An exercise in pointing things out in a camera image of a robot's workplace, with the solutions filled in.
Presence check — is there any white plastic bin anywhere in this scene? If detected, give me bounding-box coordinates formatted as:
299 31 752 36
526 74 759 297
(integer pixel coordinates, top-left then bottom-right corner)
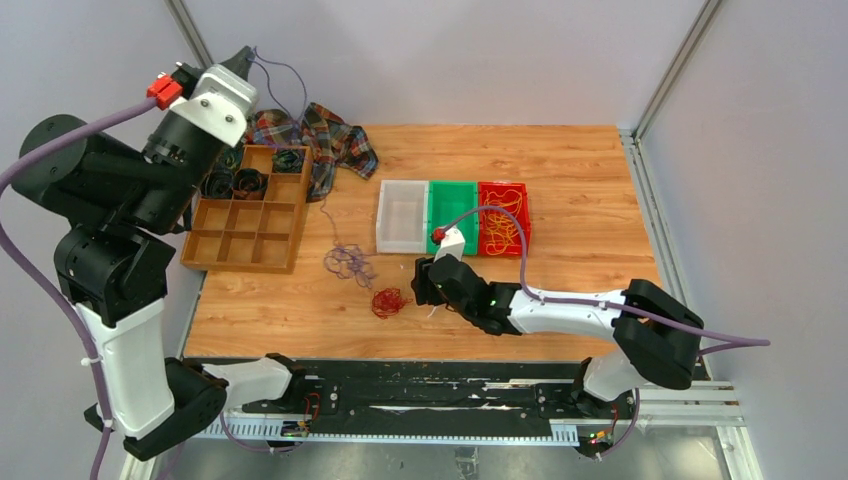
375 180 430 254

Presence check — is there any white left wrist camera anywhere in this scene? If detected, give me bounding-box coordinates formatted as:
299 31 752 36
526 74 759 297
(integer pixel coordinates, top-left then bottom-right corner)
146 62 259 147

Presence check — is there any plaid cloth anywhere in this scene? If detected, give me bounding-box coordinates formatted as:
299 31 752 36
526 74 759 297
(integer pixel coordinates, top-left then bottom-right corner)
244 102 379 202

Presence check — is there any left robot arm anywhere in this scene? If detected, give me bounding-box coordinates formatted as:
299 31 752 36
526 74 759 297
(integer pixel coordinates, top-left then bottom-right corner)
1 47 307 460

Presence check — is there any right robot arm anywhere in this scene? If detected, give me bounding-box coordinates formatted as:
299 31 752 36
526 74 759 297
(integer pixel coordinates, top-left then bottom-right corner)
411 255 704 417

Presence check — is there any red plastic bin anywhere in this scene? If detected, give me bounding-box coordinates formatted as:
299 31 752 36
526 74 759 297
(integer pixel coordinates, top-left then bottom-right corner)
478 182 532 256

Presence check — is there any blue cable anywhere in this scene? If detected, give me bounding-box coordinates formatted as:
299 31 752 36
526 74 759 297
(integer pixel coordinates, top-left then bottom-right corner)
250 47 379 289

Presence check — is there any wooden compartment tray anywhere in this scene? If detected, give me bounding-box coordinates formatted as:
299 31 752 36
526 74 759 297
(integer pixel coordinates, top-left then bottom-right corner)
181 145 313 274

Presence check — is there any green plastic bin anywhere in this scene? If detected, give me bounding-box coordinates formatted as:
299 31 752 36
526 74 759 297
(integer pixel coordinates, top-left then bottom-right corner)
426 181 480 255

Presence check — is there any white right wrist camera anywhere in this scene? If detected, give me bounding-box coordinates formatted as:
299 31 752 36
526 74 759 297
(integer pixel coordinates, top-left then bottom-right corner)
431 226 466 261

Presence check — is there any yellow cable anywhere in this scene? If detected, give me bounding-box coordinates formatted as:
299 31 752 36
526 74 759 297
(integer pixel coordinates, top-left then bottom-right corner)
482 188 528 257

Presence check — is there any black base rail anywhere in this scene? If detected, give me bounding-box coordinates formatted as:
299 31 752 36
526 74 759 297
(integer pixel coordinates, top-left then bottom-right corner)
192 357 743 458

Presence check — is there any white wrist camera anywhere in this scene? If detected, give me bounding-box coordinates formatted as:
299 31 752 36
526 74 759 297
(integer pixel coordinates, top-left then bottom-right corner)
431 226 466 261
146 62 259 147

